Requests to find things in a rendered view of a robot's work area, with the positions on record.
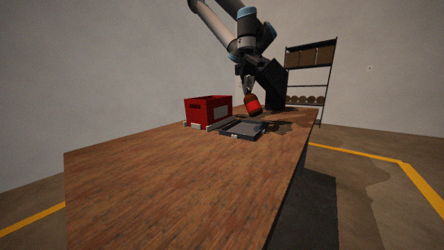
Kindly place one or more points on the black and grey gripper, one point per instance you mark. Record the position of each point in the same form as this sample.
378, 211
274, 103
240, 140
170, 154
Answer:
245, 69

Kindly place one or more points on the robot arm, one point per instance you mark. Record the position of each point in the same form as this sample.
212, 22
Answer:
250, 31

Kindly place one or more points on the dark red open crate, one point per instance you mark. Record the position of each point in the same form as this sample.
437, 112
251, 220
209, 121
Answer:
207, 112

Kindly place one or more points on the brown bottle with red label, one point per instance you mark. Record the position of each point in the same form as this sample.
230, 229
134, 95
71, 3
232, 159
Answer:
252, 104

